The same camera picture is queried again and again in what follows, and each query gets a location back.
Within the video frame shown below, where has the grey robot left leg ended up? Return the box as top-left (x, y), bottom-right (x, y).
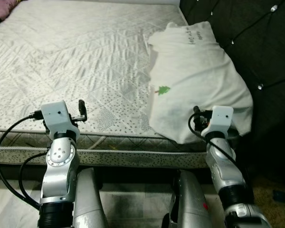
top-left (73, 167), bottom-right (110, 228)

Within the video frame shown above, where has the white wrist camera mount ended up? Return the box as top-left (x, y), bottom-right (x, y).
top-left (40, 100), bottom-right (81, 141)
top-left (200, 106), bottom-right (235, 139)

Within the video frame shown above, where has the grey robot leg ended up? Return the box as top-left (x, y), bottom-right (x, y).
top-left (73, 167), bottom-right (110, 228)
top-left (161, 170), bottom-right (215, 228)

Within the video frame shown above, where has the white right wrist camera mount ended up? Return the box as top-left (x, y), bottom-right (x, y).
top-left (200, 106), bottom-right (235, 139)

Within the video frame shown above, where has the grey robot right leg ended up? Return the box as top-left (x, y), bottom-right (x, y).
top-left (161, 170), bottom-right (215, 228)

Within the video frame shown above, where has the black tufted headboard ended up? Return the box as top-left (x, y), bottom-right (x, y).
top-left (179, 0), bottom-right (285, 181)

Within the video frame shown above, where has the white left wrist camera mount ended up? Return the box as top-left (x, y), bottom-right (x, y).
top-left (40, 100), bottom-right (81, 141)

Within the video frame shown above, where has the dark bed base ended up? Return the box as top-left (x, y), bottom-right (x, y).
top-left (0, 166), bottom-right (209, 184)

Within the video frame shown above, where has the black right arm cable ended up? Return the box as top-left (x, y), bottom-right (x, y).
top-left (188, 112), bottom-right (250, 190)

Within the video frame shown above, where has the small dark object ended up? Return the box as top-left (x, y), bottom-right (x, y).
top-left (273, 190), bottom-right (285, 203)

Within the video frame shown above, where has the brown rug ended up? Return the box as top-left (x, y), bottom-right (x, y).
top-left (249, 176), bottom-right (285, 228)

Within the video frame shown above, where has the white pillow green print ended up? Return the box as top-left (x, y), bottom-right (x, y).
top-left (147, 21), bottom-right (254, 145)

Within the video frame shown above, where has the white quilted mattress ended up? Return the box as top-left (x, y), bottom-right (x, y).
top-left (0, 0), bottom-right (215, 170)

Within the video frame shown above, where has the pink cartoon print blanket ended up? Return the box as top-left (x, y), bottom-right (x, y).
top-left (0, 0), bottom-right (22, 27)

